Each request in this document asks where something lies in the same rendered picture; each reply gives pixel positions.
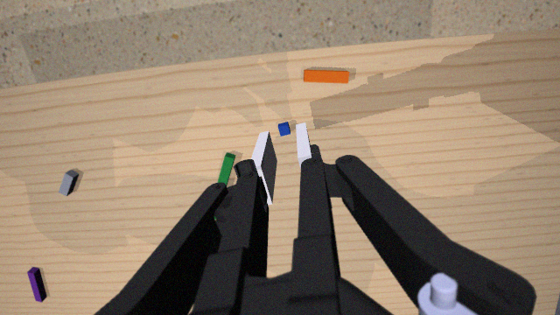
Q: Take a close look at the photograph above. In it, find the grey rectangular block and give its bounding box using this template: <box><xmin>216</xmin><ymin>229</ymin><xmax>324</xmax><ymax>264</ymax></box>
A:
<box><xmin>59</xmin><ymin>169</ymin><xmax>79</xmax><ymax>196</ymax></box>

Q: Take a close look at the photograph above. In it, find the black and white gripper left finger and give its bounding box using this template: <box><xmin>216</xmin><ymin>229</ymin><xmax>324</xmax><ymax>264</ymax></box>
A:
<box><xmin>94</xmin><ymin>131</ymin><xmax>277</xmax><ymax>315</ymax></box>

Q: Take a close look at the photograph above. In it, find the purple rod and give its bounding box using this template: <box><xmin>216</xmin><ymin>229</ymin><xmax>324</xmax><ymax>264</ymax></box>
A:
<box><xmin>27</xmin><ymin>267</ymin><xmax>47</xmax><ymax>302</ymax></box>

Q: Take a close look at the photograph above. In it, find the orange rod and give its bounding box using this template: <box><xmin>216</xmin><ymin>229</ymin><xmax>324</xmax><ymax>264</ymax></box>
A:
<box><xmin>304</xmin><ymin>70</ymin><xmax>349</xmax><ymax>83</ymax></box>

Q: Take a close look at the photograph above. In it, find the small blue block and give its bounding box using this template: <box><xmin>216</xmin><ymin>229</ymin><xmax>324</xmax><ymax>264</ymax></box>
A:
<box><xmin>278</xmin><ymin>122</ymin><xmax>291</xmax><ymax>137</ymax></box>

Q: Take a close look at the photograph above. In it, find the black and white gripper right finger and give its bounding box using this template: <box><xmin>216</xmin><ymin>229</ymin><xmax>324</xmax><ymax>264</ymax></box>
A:
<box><xmin>285</xmin><ymin>122</ymin><xmax>536</xmax><ymax>315</ymax></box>

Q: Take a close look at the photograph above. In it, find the green rod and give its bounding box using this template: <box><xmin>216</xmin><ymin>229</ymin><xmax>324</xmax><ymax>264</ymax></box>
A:
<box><xmin>217</xmin><ymin>152</ymin><xmax>236</xmax><ymax>186</ymax></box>

